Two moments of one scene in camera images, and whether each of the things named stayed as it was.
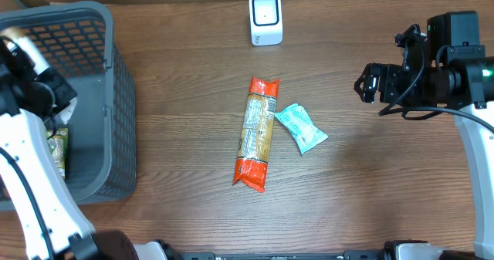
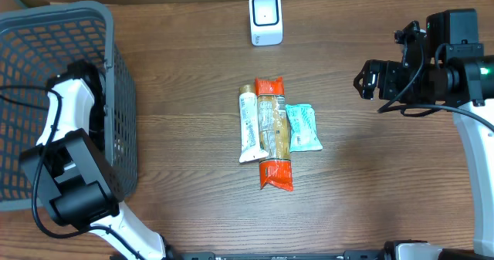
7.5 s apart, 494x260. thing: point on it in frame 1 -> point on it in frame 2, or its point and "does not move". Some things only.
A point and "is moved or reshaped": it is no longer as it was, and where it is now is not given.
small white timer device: (266, 26) does not move
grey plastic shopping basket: (93, 141) does not move
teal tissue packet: (299, 123) is moved or reshaped
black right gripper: (384, 82) does not move
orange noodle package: (255, 133) -> (275, 166)
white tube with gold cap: (22, 44) -> (250, 148)
